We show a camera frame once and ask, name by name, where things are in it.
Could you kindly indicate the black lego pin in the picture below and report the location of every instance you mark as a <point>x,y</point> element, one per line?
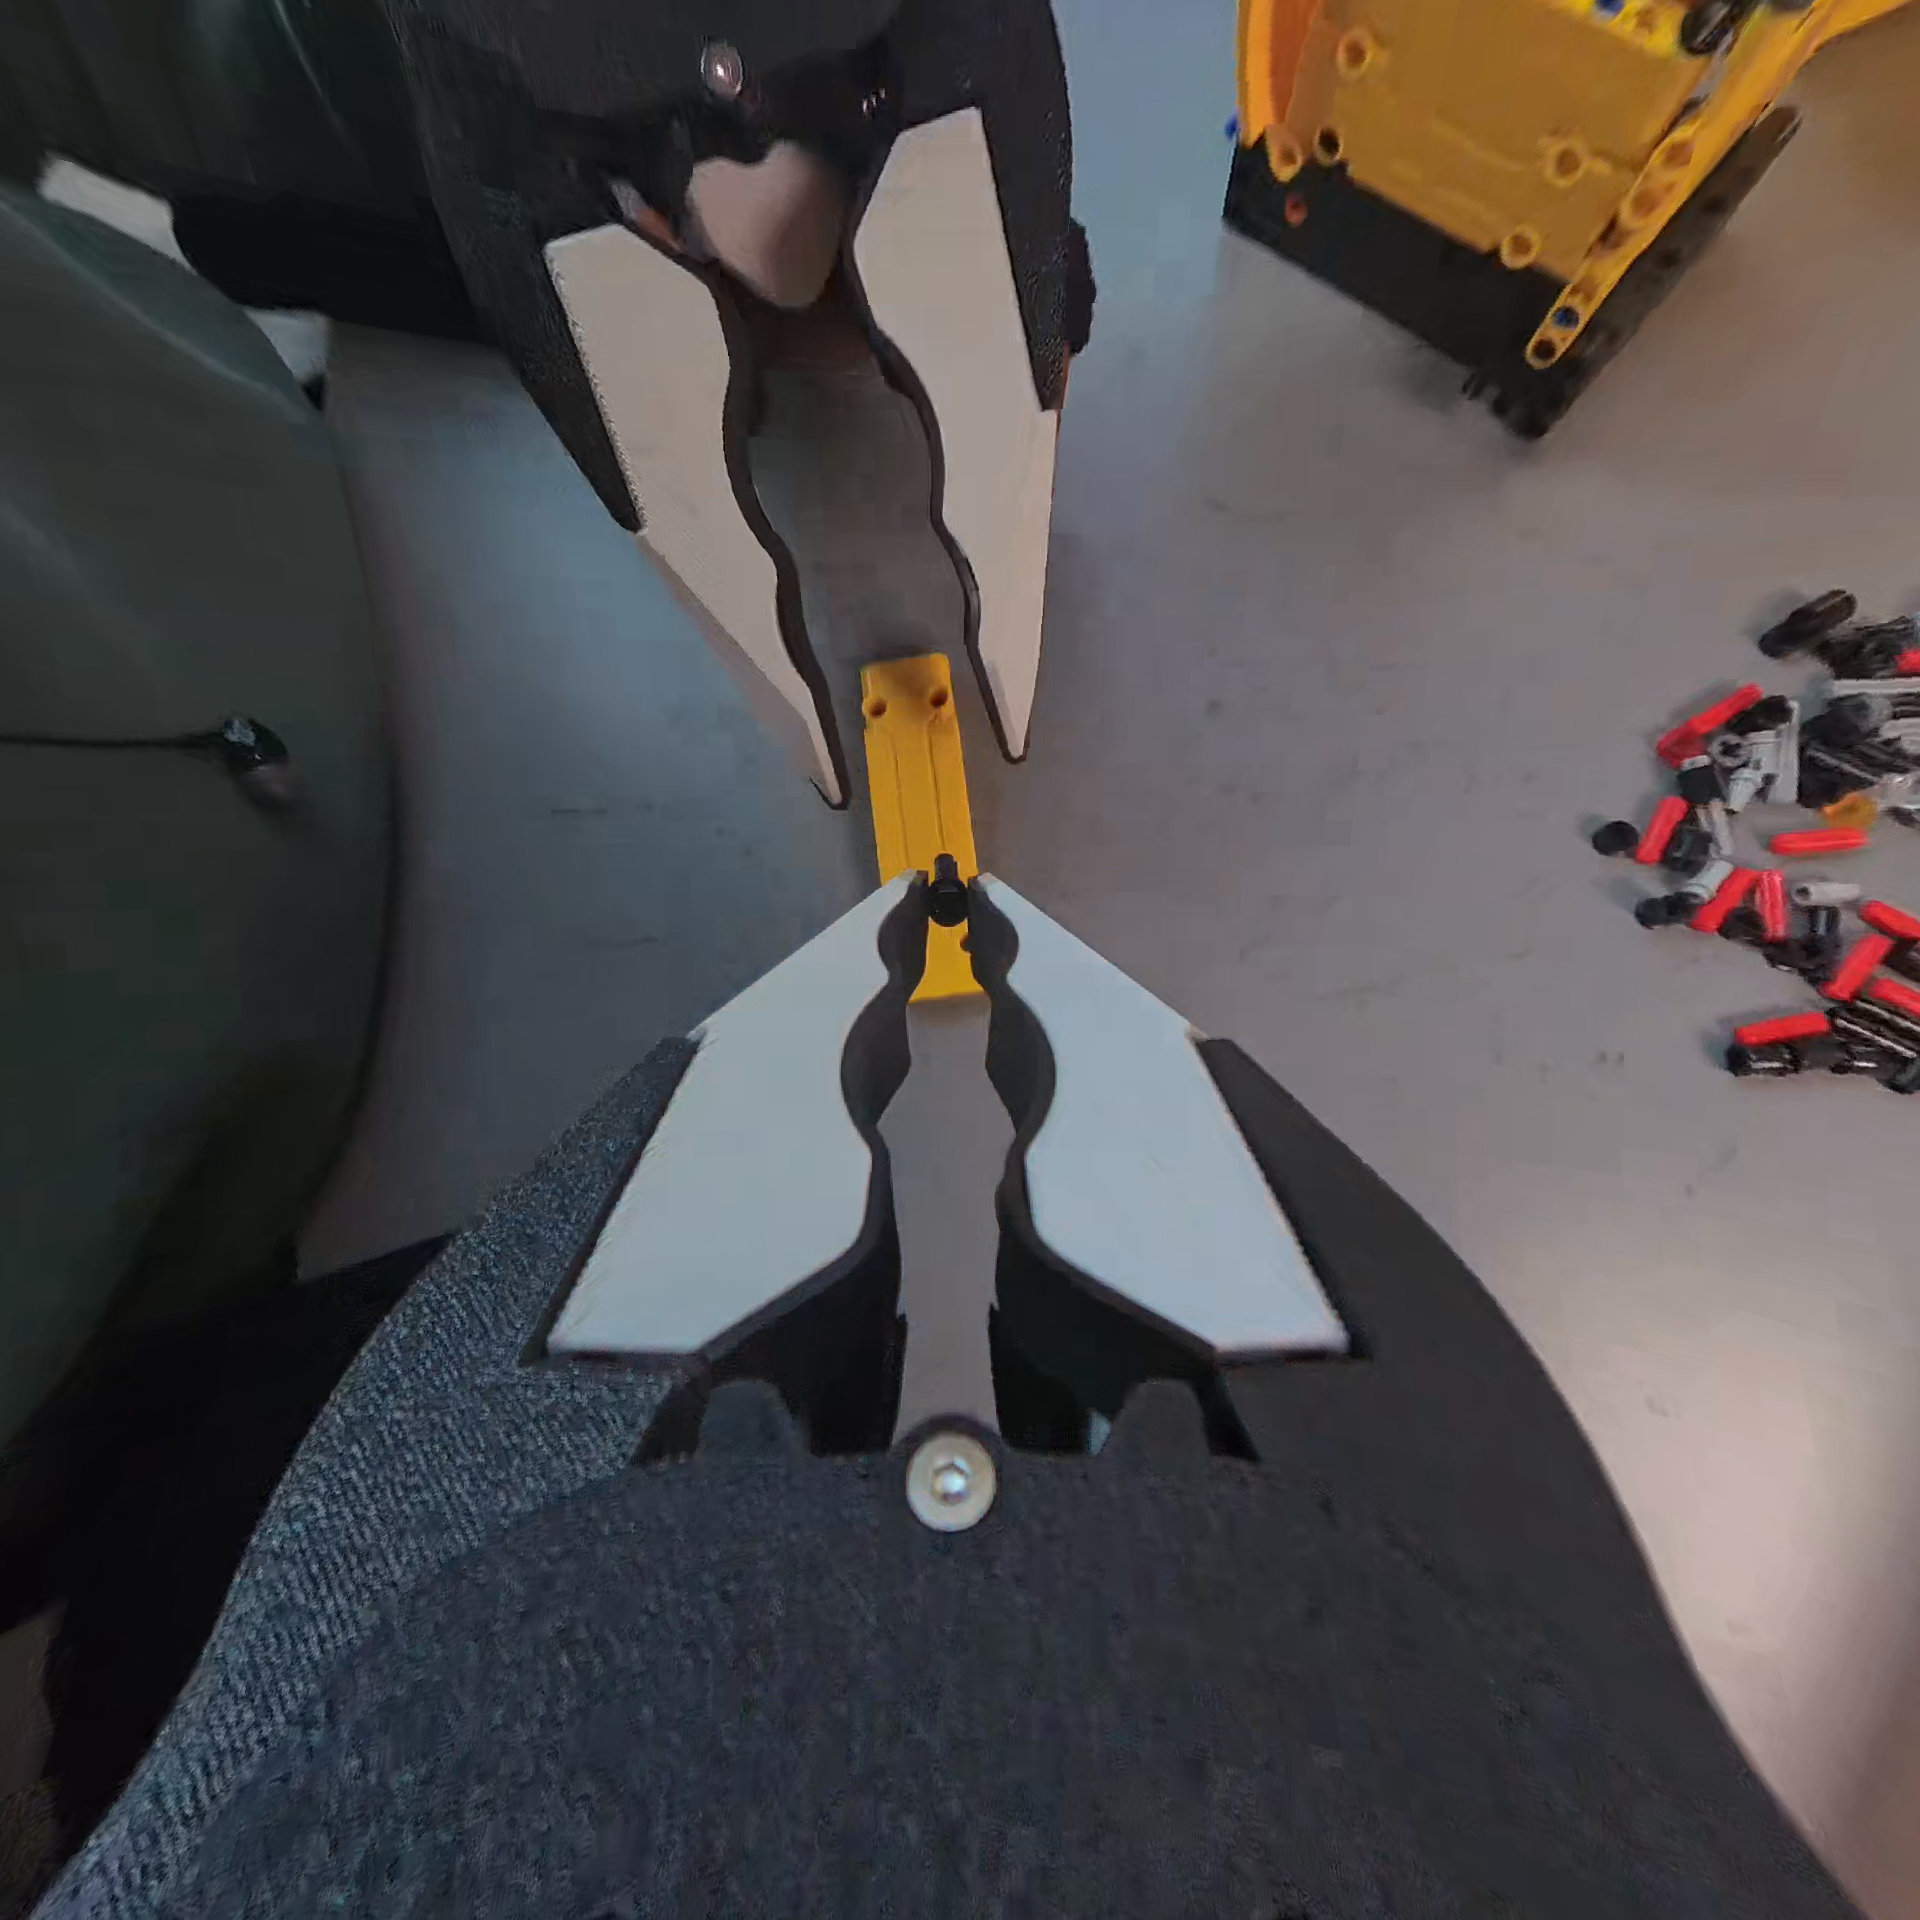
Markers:
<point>944,886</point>

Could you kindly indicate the yellow lego robot model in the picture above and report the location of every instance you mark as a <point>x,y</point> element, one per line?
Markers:
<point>1499,164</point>

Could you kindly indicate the person's green sweatshirt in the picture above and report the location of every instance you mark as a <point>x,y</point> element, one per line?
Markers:
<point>149,901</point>

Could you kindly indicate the yellow lego beam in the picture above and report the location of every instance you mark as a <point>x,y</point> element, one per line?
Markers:
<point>914,763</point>

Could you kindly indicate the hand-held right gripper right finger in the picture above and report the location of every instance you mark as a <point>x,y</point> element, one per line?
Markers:
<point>1170,1184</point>

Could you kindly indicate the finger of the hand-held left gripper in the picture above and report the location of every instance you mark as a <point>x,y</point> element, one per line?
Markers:
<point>983,374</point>
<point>674,434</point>

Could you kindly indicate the person's left hand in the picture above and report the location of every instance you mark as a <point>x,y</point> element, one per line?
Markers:
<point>764,224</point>

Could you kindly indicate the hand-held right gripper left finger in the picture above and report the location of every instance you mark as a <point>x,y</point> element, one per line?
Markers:
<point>735,1184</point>

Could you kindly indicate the person's black pants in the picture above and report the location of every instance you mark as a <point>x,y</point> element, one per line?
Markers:
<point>119,1500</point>

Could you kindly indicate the pile of small lego pins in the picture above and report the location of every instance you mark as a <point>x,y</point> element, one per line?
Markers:
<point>1799,868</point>

